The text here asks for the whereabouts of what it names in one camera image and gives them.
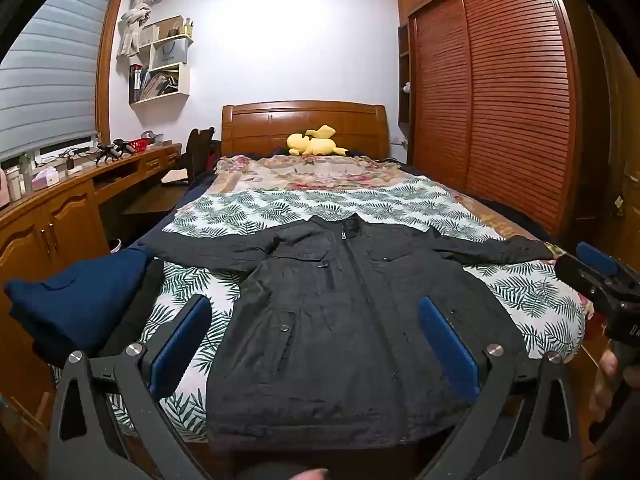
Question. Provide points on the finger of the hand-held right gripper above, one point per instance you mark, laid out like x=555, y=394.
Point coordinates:
x=597, y=259
x=580, y=275

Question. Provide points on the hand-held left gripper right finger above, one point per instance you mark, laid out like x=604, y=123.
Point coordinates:
x=450, y=350

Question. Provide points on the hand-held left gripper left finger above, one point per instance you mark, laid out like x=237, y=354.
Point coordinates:
x=180, y=345

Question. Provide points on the black jacket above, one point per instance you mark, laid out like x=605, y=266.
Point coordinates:
x=340, y=320

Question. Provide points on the person's right forearm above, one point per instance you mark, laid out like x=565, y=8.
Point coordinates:
x=620, y=450

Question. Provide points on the person's right hand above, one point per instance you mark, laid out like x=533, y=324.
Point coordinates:
x=602, y=400

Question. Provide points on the folded navy blue garment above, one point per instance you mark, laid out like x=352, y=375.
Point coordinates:
x=70, y=295

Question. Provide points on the dark wooden door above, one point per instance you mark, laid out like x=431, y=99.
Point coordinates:
x=615, y=135

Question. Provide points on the bed with leaf-print blanket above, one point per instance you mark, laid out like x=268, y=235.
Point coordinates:
x=280, y=205

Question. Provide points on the wooden desk cabinet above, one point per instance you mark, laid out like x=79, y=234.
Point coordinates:
x=60, y=220

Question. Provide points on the wooden louvred wardrobe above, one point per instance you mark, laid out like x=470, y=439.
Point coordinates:
x=500, y=100

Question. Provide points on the dark desk chair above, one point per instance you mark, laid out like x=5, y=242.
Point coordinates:
x=197, y=152

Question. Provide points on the red basket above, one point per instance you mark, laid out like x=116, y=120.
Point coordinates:
x=141, y=146

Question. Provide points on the black robot dog toy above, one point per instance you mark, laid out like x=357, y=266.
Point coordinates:
x=124, y=147
x=106, y=152

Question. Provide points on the pink tissue box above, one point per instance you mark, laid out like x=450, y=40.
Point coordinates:
x=45, y=179

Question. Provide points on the floral blanket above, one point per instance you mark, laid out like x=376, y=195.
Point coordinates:
x=310, y=172

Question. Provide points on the green topped bottle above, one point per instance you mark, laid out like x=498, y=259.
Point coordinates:
x=26, y=175

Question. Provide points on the white bottle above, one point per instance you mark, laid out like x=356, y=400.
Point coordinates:
x=15, y=185

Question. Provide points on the wooden bed headboard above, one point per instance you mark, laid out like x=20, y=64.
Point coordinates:
x=260, y=127

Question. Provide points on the yellow plush toy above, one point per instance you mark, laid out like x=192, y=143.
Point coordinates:
x=315, y=145

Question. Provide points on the row of books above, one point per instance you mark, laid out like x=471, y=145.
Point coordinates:
x=152, y=85

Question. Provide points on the grey paper bag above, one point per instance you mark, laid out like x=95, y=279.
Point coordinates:
x=170, y=52

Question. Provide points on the grey window blind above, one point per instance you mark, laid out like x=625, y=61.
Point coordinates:
x=45, y=75

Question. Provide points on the beige tied curtain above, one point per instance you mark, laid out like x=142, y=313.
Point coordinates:
x=132, y=25

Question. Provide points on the white wall shelf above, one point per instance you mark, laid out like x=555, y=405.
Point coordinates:
x=184, y=80

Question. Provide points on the wooden window frame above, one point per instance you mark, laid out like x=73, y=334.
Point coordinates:
x=106, y=60

